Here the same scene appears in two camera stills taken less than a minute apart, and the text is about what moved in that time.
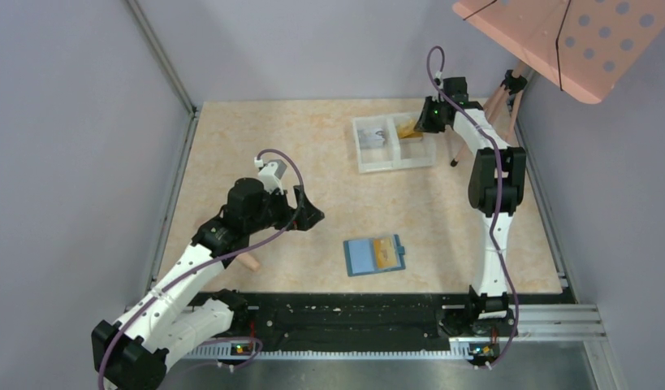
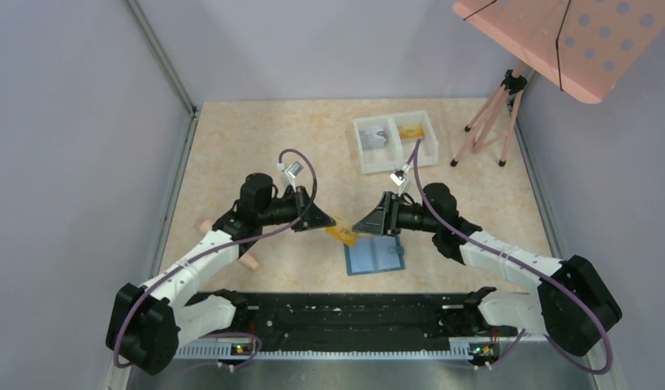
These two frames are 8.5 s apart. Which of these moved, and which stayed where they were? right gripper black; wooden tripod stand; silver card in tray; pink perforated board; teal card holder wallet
Moved: right gripper black
Stayed: pink perforated board; wooden tripod stand; silver card in tray; teal card holder wallet
